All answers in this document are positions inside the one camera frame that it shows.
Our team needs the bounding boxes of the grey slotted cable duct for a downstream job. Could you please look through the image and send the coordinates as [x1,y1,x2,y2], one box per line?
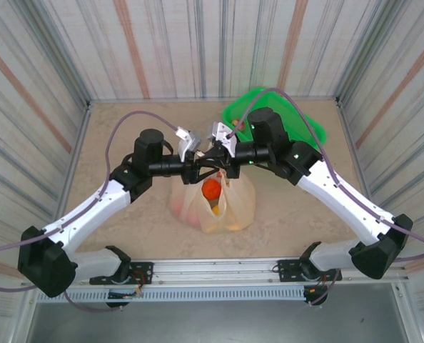
[36,287,308,304]

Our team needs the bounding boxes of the translucent printed plastic bag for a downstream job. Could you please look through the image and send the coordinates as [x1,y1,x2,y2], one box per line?
[168,167,256,235]

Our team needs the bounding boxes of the fake red-orange round fruit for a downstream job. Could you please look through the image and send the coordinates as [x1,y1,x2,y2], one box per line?
[201,179,223,200]

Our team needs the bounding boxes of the purple cable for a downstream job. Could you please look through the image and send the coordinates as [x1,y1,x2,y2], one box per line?
[228,87,424,307]
[0,111,180,312]

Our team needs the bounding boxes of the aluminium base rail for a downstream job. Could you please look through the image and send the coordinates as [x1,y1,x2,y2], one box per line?
[76,254,411,287]

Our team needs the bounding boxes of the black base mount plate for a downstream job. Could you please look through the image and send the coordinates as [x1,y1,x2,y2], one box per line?
[275,259,343,284]
[124,262,154,285]

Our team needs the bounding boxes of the metal frame rail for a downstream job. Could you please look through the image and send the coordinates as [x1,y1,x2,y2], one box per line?
[64,101,94,219]
[335,95,390,255]

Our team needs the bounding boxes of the green plastic basket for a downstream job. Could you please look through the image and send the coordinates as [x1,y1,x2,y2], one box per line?
[221,86,328,153]

